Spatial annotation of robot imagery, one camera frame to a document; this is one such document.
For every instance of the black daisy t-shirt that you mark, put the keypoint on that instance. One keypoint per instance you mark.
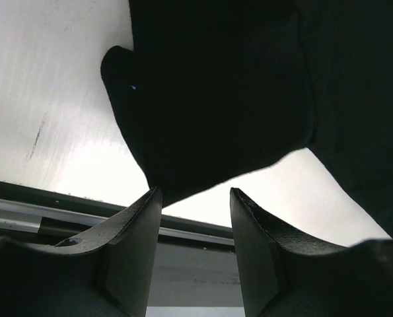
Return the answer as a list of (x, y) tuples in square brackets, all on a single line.
[(216, 89)]

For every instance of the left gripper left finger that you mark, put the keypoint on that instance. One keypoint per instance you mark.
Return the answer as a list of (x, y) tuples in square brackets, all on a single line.
[(103, 271)]

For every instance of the aluminium rail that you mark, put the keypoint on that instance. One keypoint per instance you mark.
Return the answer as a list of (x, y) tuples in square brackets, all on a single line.
[(195, 263)]

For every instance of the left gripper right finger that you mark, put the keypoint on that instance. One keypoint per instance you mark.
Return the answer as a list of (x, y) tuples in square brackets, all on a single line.
[(286, 272)]

